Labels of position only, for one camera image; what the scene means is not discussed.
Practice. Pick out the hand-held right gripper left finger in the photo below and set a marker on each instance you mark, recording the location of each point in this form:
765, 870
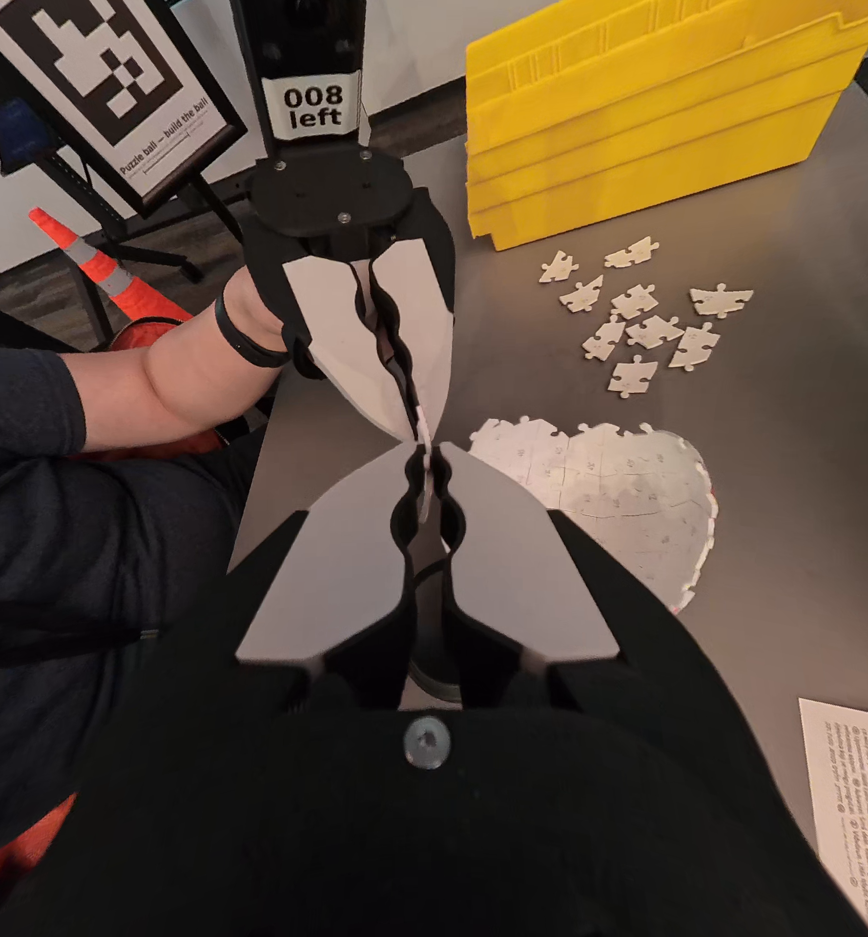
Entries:
331, 578

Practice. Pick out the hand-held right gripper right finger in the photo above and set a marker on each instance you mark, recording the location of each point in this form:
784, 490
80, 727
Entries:
529, 578

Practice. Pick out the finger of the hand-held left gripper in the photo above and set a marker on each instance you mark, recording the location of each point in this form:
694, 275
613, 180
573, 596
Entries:
331, 329
427, 322

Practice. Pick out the partly built puzzle ball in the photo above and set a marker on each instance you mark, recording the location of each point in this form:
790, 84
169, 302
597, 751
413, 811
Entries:
624, 498

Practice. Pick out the single curved jigsaw piece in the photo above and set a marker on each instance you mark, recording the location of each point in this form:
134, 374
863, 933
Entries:
425, 468

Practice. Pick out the pile of white puzzle pieces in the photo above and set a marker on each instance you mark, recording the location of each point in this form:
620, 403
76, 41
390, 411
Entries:
635, 300

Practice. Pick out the person's left forearm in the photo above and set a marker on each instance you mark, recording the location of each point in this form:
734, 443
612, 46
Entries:
170, 388

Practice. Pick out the black round ball stand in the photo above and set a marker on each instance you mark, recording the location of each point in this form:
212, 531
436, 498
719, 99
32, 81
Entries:
434, 659

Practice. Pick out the person's left hand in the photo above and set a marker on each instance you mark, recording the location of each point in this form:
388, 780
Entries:
254, 307

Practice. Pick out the black wristband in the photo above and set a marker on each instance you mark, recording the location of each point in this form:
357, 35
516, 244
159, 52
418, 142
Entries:
247, 344

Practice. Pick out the black sign stand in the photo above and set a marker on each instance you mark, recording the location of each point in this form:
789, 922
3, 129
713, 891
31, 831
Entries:
156, 219

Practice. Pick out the white task sign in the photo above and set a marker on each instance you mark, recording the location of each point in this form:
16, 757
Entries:
126, 95

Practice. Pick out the orange traffic cone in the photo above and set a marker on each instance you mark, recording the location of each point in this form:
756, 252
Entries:
97, 267

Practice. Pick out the yellow plastic bin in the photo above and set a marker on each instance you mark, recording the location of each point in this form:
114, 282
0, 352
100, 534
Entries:
624, 132

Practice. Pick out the blue box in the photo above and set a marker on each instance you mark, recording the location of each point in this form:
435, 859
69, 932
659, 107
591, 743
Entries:
20, 135

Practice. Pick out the white instruction leaflet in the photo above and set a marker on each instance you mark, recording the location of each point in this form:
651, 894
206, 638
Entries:
859, 805

